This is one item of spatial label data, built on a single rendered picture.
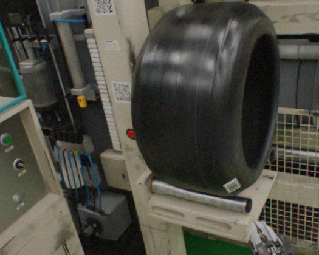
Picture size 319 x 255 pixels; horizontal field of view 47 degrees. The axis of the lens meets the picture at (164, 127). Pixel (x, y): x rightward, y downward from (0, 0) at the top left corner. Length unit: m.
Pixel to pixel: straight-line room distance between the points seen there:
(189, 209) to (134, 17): 0.63
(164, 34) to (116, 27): 0.21
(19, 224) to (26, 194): 0.10
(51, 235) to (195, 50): 0.83
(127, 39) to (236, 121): 0.43
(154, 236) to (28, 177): 0.57
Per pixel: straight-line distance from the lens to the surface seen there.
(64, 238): 1.47
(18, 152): 1.29
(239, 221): 1.18
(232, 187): 1.04
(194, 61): 0.91
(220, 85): 0.89
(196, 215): 1.23
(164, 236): 1.56
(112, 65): 1.22
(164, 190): 1.26
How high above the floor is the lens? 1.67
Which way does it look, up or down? 28 degrees down
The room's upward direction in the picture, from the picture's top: 10 degrees counter-clockwise
